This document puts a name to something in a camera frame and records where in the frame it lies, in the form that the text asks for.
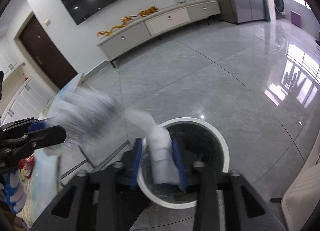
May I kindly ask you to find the beige sofa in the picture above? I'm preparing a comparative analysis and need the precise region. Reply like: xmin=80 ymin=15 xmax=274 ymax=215
xmin=281 ymin=137 xmax=319 ymax=230

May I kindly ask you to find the dark brown entrance door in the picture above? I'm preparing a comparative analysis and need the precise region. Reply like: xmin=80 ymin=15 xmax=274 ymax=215
xmin=19 ymin=16 xmax=77 ymax=89

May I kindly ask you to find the left gloved hand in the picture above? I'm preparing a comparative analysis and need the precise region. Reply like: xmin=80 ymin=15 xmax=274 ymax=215
xmin=1 ymin=169 xmax=27 ymax=214

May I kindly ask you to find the white plastic bag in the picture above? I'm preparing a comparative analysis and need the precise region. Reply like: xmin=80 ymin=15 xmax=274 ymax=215
xmin=126 ymin=109 xmax=180 ymax=185

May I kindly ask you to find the white TV console cabinet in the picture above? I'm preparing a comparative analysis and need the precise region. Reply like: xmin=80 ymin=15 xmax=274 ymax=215
xmin=97 ymin=0 xmax=221 ymax=63

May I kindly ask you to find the golden dragon ornament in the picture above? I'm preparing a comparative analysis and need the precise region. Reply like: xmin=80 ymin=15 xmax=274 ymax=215
xmin=96 ymin=6 xmax=158 ymax=37

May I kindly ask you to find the white round trash bin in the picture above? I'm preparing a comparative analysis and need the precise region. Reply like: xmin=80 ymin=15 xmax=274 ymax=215
xmin=137 ymin=117 xmax=229 ymax=209

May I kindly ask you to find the white shoe cabinet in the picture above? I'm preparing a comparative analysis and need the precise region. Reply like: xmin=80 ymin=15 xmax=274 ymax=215
xmin=1 ymin=36 xmax=55 ymax=124

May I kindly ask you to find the landscape print coffee table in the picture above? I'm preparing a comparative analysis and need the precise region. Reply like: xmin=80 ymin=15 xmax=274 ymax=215
xmin=18 ymin=72 xmax=89 ymax=228

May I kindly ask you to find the clear plastic bag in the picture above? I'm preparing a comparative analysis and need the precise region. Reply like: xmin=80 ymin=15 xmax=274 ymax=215
xmin=48 ymin=87 xmax=120 ymax=147

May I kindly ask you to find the red snack bag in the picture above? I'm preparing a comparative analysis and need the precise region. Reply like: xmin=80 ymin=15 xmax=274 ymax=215
xmin=19 ymin=155 xmax=35 ymax=180

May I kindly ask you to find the washing machine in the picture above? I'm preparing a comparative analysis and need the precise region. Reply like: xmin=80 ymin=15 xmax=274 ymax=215
xmin=274 ymin=0 xmax=285 ymax=19

